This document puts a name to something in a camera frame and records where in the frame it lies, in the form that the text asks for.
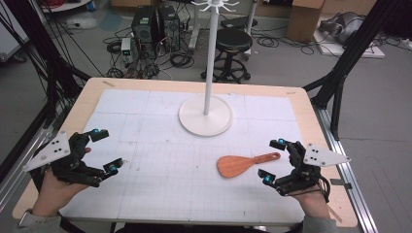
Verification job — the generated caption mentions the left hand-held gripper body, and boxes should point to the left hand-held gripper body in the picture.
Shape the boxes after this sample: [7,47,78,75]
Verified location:
[22,130,105,188]

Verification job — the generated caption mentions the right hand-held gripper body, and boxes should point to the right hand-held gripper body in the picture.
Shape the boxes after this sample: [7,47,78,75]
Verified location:
[275,140,352,197]

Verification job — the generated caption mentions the wooden rice spatula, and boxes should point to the wooden rice spatula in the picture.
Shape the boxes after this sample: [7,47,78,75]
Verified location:
[217,151,282,179]

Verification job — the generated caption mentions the white hook rack stand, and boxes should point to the white hook rack stand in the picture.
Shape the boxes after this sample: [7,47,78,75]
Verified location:
[178,0,240,138]

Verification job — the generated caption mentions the person's right hand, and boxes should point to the person's right hand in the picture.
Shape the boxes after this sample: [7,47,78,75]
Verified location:
[288,181,331,219]

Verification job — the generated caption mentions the person's left hand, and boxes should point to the person's left hand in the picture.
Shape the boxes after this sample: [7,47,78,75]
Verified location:
[31,147,92,217]

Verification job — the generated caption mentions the black tape piece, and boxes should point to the black tape piece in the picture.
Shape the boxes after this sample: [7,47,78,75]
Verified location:
[329,178,353,190]

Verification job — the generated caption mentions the beige tape strip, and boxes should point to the beige tape strip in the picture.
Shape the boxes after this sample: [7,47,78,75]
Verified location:
[326,205,344,224]

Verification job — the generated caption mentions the white grid paper mat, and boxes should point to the white grid paper mat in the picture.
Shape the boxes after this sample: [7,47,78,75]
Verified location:
[59,88,307,226]

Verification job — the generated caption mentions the silver power supply box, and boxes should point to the silver power supply box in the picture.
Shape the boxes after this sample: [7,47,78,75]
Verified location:
[120,37,133,64]

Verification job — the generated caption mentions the white power strip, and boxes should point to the white power strip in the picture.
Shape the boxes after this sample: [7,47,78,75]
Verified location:
[66,17,98,30]

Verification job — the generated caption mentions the black round stool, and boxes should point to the black round stool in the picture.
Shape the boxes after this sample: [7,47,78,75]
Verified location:
[200,28,254,84]

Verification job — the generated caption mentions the black computer tower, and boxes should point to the black computer tower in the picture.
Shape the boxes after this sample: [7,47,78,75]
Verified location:
[130,5,159,55]
[157,4,181,52]

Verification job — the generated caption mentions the brown cardboard box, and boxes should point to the brown cardboard box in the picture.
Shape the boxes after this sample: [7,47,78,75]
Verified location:
[286,0,326,43]

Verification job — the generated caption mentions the black flat case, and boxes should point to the black flat case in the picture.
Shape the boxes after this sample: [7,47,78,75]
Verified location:
[221,16,258,30]

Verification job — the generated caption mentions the white flat board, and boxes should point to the white flat board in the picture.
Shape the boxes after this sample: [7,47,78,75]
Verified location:
[313,30,387,59]

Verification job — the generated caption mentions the white round table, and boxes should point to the white round table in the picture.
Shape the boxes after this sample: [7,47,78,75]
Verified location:
[40,0,93,14]

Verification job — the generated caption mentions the grey bag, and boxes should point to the grey bag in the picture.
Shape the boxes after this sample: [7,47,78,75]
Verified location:
[319,12,364,45]

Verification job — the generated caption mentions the white table leg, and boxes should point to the white table leg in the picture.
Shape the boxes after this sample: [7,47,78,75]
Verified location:
[189,3,201,54]

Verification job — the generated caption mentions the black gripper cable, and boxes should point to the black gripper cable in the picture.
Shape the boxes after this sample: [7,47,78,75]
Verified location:
[319,176,332,204]

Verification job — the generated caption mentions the aluminium rail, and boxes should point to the aluminium rail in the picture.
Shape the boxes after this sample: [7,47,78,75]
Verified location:
[0,125,54,213]
[312,105,379,233]

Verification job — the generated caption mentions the black metal frame post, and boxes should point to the black metal frame post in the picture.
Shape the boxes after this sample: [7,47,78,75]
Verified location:
[0,0,92,130]
[302,0,404,141]

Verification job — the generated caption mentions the black coiled cable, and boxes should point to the black coiled cable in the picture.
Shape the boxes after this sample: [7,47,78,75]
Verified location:
[169,51,195,70]
[106,40,122,54]

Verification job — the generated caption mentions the black floor cables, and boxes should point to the black floor cables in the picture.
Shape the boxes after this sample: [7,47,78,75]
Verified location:
[254,30,316,56]

